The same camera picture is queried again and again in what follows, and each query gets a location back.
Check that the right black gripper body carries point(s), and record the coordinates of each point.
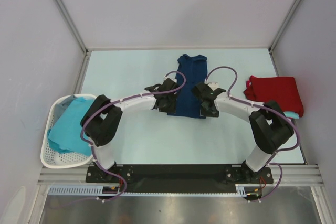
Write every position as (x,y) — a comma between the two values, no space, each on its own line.
(209,113)

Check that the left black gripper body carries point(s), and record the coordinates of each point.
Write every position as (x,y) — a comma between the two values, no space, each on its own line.
(170,106)

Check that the navy blue t shirt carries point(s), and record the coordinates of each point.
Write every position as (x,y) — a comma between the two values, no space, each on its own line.
(195,71)

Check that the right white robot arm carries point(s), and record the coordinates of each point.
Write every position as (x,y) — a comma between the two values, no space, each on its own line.
(270,127)

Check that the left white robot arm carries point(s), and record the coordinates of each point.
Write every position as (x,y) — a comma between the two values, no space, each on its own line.
(101,121)

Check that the folded red t shirt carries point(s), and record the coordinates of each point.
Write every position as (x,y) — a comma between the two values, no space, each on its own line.
(283,90)

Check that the folded light blue t shirt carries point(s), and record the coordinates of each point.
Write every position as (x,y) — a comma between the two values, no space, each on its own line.
(291,115)

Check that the turquoise t shirt in basket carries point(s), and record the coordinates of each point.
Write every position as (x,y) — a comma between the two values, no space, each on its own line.
(64,135)

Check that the grey shirt in basket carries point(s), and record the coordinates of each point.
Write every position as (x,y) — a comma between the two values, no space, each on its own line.
(61,107)

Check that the white laundry basket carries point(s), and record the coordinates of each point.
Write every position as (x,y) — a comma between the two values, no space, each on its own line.
(53,159)

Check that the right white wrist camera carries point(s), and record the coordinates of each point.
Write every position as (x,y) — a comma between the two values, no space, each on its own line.
(212,85)

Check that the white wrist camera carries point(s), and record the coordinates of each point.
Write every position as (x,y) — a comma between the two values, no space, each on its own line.
(212,85)
(169,78)

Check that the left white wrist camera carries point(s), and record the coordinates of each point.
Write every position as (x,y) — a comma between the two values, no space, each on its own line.
(169,78)

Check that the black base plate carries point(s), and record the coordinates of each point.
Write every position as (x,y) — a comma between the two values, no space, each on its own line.
(180,179)

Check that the aluminium frame rail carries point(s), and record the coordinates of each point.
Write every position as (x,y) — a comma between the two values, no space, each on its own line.
(293,175)

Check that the light blue cable duct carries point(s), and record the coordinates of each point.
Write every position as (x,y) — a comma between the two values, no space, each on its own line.
(76,190)

